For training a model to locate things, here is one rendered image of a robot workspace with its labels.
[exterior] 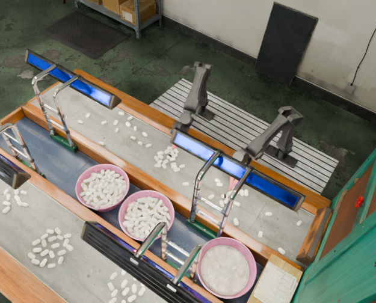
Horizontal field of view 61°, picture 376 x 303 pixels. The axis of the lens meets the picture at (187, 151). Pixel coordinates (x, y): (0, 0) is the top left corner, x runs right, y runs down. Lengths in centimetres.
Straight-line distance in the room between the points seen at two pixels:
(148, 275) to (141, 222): 51
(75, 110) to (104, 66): 161
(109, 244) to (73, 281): 41
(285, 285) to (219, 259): 30
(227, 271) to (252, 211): 34
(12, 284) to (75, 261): 25
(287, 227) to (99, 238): 92
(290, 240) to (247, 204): 27
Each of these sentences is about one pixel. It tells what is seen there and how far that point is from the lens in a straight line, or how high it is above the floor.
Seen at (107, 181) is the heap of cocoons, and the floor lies 74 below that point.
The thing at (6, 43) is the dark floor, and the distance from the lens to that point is 427.
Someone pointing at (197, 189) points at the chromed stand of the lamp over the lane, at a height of 103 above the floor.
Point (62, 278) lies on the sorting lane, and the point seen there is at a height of 74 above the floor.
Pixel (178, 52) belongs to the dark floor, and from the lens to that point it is 384.
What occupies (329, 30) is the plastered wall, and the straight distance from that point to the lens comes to 331.
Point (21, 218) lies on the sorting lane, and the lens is 173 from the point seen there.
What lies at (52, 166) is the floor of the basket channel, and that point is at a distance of 194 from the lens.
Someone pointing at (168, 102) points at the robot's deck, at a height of 67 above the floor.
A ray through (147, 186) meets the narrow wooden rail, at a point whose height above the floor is 75.
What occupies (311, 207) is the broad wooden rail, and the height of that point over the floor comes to 76.
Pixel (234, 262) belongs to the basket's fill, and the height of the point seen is 74.
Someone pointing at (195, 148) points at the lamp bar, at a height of 108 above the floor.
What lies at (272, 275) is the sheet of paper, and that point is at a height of 78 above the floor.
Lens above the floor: 217
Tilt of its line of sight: 52 degrees down
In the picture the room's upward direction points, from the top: 6 degrees clockwise
